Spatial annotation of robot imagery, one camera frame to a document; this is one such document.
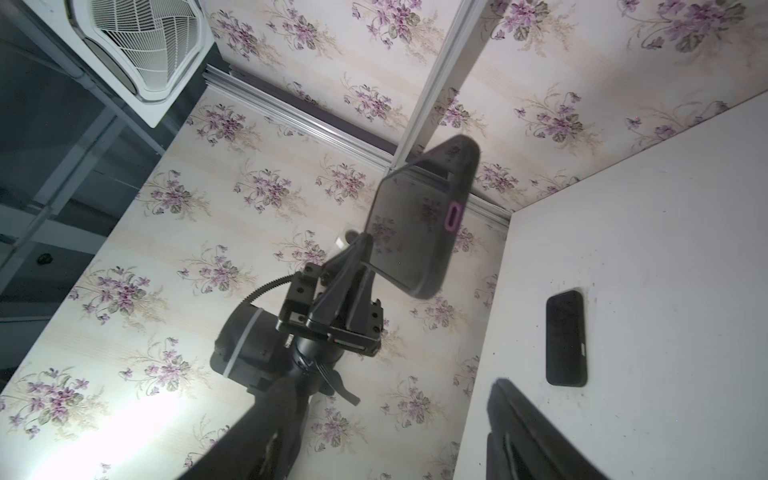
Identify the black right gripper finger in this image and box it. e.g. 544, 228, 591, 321
486, 378, 606, 480

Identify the black phone in black case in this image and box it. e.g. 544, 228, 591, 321
545, 290, 588, 388

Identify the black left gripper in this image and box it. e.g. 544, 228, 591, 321
276, 233, 384, 357

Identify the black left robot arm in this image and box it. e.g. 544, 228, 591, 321
182, 232, 384, 479

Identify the white ceiling fan unit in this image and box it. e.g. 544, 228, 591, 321
23, 0, 214, 128

